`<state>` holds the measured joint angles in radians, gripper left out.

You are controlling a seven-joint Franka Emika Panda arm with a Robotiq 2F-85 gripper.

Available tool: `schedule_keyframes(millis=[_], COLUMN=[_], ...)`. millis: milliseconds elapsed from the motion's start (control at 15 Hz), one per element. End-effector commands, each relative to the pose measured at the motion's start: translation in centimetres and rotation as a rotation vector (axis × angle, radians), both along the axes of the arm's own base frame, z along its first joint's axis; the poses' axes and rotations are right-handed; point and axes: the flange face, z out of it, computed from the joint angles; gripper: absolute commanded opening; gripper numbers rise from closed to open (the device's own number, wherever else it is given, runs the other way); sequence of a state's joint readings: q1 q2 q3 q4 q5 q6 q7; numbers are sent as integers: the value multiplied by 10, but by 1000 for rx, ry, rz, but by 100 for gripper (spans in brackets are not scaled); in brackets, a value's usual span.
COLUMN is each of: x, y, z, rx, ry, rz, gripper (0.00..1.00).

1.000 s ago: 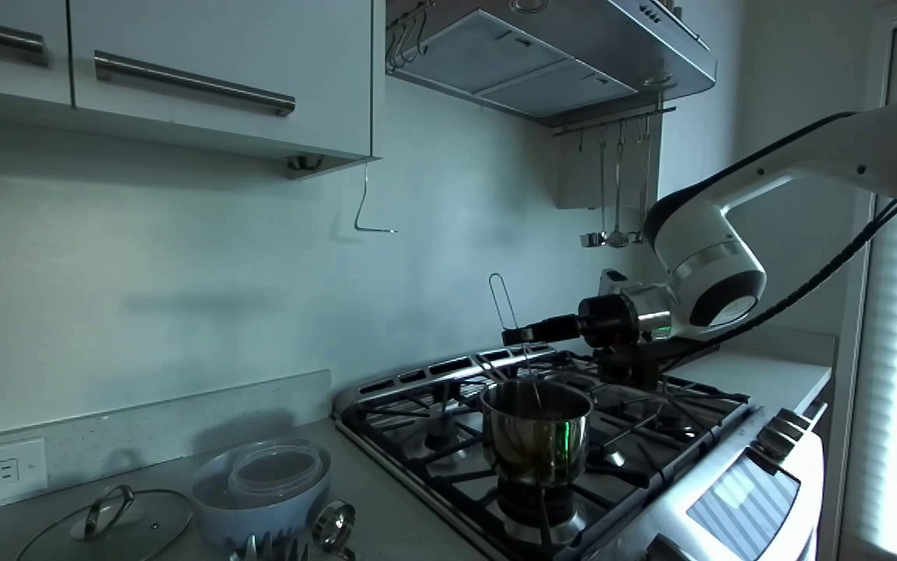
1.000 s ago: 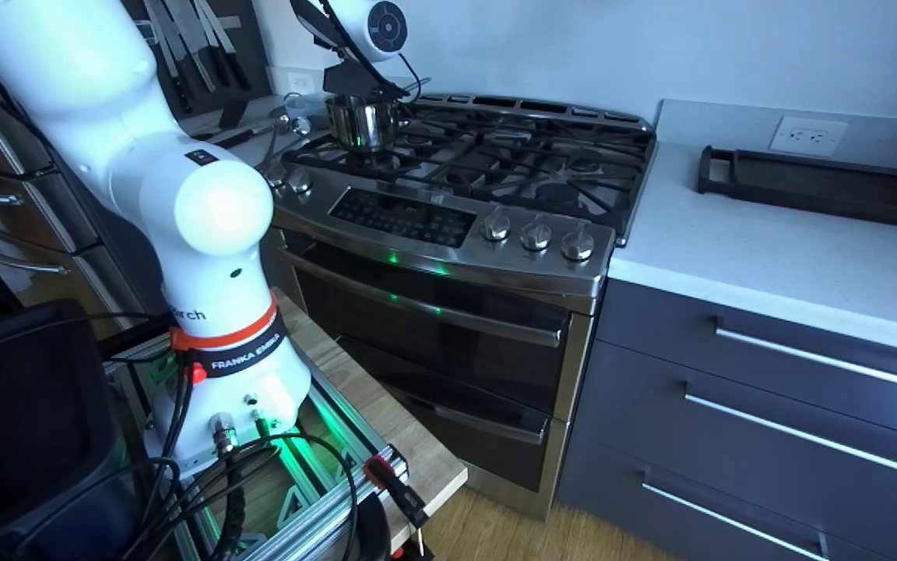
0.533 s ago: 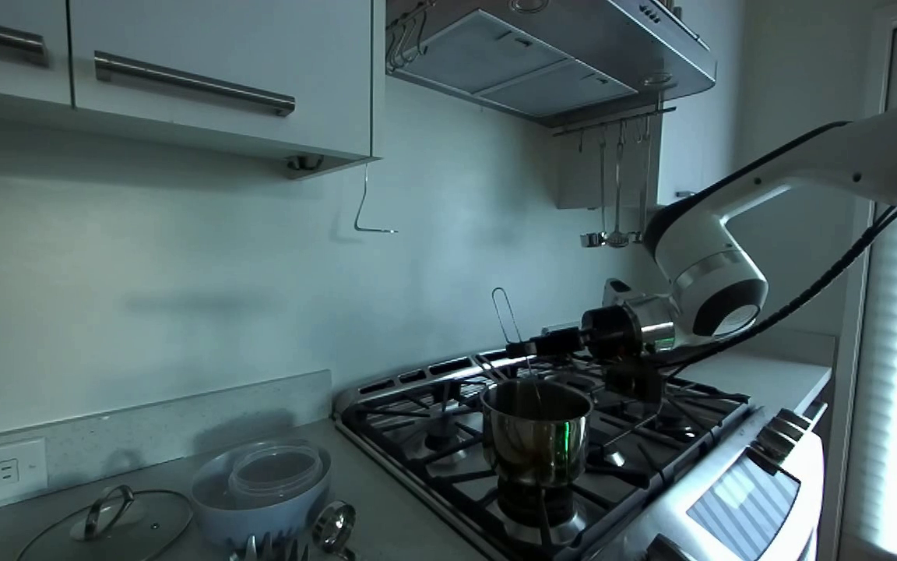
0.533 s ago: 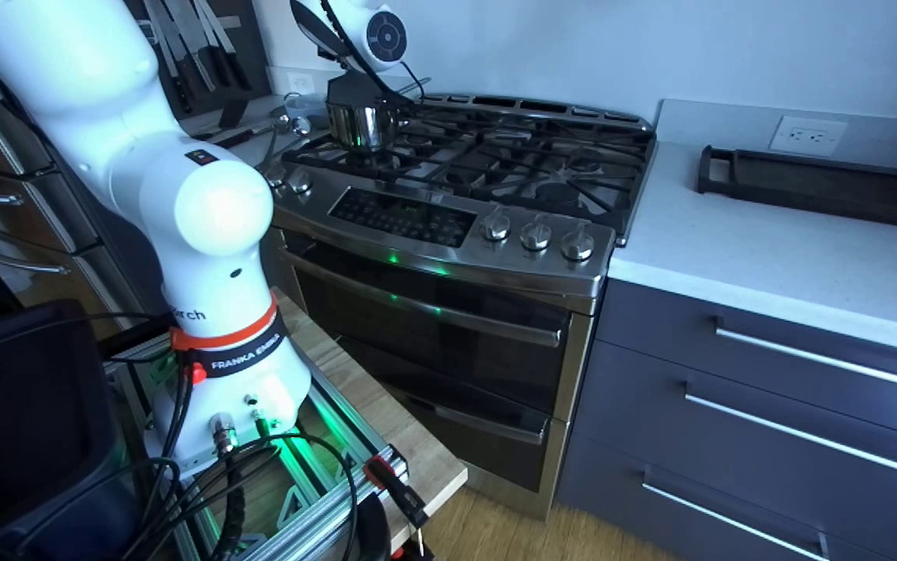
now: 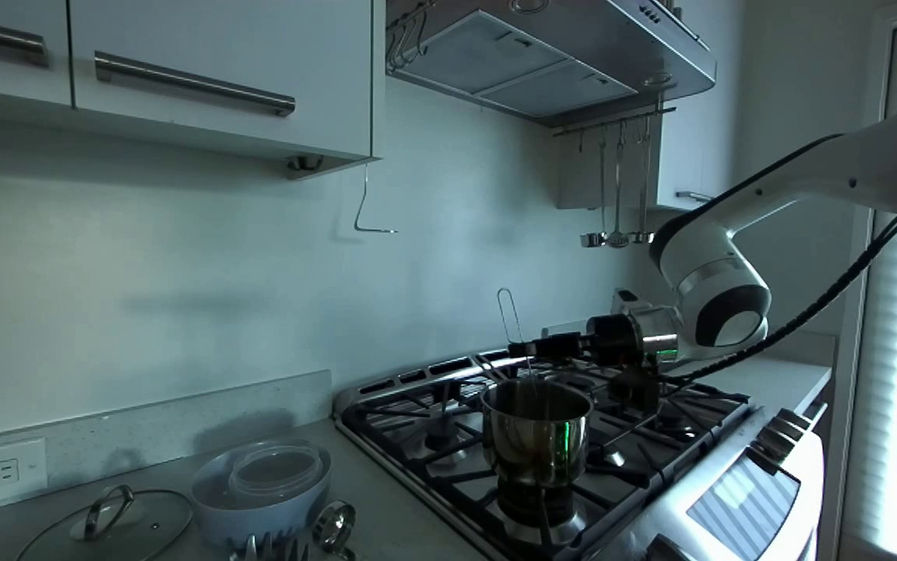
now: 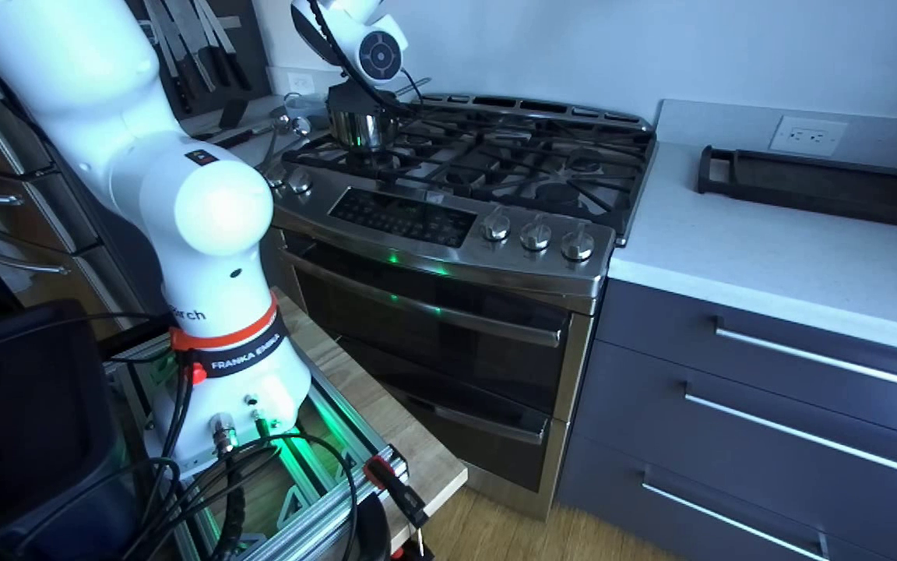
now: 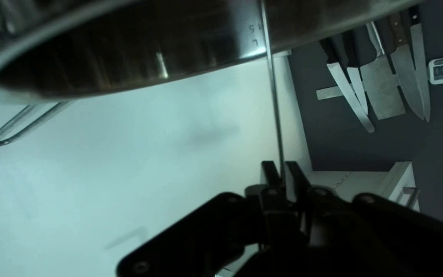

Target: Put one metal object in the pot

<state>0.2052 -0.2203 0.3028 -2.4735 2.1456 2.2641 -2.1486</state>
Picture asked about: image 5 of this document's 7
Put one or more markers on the stainless steel pot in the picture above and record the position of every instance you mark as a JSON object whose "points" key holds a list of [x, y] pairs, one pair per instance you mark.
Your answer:
{"points": [[538, 432]]}

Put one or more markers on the stainless gas range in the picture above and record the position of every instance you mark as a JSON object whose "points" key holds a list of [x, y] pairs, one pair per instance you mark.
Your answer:
{"points": [[638, 468]]}

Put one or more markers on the stainless range hood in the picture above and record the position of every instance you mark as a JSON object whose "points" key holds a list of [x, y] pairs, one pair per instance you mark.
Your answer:
{"points": [[531, 52]]}

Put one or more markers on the hanging metal utensil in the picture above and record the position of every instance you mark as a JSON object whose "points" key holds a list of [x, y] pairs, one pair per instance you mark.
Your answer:
{"points": [[642, 237], [591, 237], [618, 235]]}

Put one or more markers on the oven control panel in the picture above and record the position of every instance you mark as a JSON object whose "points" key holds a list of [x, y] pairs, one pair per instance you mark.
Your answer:
{"points": [[745, 507]]}

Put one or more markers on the metal hex key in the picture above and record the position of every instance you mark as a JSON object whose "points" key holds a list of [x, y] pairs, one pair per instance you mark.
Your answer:
{"points": [[363, 214]]}

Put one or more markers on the utensil hanging rail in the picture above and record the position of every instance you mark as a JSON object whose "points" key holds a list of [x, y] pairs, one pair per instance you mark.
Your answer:
{"points": [[615, 115]]}

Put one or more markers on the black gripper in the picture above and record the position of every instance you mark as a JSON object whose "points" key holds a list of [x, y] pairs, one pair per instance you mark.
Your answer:
{"points": [[615, 342]]}

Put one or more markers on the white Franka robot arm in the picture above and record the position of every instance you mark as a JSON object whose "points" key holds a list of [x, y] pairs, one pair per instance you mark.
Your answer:
{"points": [[887, 157]]}

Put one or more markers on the wide white cabinet door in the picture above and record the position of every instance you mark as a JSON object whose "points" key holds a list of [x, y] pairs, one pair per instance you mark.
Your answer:
{"points": [[221, 40]]}

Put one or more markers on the narrow white cabinet door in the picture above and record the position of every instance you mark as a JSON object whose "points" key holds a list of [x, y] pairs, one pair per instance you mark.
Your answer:
{"points": [[2, 64]]}

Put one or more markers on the glass pot lid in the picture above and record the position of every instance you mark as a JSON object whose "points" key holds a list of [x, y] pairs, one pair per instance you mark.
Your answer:
{"points": [[76, 533]]}

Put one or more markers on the light blue bowl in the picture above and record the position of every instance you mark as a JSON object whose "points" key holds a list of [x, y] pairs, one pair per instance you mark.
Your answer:
{"points": [[242, 515]]}

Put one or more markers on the white cabinet beside hood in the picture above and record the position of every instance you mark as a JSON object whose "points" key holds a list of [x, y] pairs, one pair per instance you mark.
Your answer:
{"points": [[700, 134]]}

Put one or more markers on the silver stove knob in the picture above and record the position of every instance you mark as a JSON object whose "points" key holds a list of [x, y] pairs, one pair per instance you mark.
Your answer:
{"points": [[767, 456], [669, 549], [783, 438], [795, 420]]}

